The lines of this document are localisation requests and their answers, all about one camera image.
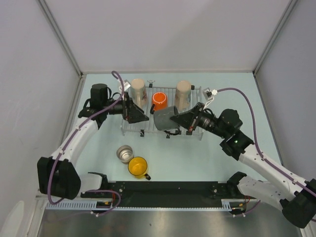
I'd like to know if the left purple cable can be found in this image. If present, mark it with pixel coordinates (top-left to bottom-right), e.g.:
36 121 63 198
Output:
46 71 125 204

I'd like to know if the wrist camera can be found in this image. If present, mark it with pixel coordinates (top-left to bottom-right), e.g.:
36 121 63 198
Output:
202 88 218 109
118 79 131 94

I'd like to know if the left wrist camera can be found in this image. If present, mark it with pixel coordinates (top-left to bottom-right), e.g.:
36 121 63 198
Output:
118 79 131 94

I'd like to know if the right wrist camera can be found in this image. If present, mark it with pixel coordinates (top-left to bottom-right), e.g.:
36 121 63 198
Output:
202 88 218 109

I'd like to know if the slotted cable duct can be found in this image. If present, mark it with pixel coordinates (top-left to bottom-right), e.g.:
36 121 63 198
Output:
45 200 241 212

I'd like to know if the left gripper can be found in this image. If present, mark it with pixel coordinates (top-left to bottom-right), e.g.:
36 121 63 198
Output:
102 92 149 124

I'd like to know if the metal wire dish rack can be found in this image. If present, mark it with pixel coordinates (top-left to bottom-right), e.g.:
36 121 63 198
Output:
121 80 202 138

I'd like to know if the beige floral mug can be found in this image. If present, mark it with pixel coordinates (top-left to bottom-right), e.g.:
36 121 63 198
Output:
130 79 147 109

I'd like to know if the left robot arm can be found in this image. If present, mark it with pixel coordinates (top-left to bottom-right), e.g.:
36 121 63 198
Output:
37 83 149 199

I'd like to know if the orange mug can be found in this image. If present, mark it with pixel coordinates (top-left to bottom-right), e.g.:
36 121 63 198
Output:
150 92 168 115

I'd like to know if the yellow mug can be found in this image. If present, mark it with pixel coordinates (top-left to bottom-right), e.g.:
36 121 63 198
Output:
128 157 151 181

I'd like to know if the stainless steel cup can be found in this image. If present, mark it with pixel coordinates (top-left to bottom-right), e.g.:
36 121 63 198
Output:
116 145 134 164

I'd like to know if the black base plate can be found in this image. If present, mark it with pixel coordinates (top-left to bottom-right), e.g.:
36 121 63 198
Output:
80 181 257 213

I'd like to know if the aluminium frame rail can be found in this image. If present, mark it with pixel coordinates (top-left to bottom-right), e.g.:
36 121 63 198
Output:
36 180 306 201

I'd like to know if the dark grey mug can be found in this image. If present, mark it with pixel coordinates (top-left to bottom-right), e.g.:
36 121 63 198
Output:
153 106 181 136

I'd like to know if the beige patterned mug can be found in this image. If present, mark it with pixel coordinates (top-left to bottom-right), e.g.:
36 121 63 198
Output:
175 80 192 111

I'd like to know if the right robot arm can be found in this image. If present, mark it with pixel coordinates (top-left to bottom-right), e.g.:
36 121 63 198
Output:
170 103 316 229

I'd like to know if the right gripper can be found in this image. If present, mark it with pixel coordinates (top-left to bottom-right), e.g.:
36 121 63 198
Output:
170 102 228 139

